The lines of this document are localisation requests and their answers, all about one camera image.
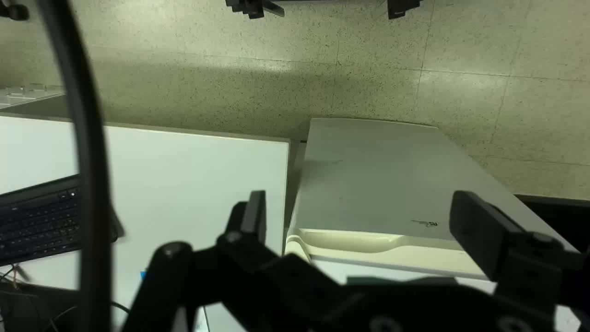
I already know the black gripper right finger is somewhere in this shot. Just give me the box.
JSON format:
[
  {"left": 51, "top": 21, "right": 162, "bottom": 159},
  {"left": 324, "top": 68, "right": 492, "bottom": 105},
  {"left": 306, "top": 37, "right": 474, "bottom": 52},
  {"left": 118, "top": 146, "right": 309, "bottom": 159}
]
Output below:
[{"left": 448, "top": 188, "right": 566, "bottom": 305}]

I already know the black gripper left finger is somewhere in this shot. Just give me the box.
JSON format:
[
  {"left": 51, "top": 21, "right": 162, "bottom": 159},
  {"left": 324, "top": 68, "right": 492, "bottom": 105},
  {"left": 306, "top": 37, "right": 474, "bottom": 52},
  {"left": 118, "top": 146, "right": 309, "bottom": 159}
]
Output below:
[{"left": 215, "top": 188, "right": 291, "bottom": 273}]

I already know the black chair base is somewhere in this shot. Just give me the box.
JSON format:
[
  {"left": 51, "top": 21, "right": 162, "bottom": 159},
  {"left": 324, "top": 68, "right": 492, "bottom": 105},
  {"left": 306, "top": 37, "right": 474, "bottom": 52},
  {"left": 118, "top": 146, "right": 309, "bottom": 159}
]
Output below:
[{"left": 223, "top": 0, "right": 424, "bottom": 21}]

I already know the black computer keyboard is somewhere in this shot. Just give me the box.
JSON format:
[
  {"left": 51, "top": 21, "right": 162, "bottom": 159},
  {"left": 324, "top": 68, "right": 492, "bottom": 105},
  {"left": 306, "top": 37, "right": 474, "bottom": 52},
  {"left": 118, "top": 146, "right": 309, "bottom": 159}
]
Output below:
[{"left": 0, "top": 175, "right": 125, "bottom": 268}]

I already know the thick black cable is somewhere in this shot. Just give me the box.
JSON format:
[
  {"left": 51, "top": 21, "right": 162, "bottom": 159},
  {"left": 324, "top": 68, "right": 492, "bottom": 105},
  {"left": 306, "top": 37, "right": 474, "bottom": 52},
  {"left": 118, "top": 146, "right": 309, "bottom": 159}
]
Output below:
[{"left": 35, "top": 0, "right": 114, "bottom": 332}]

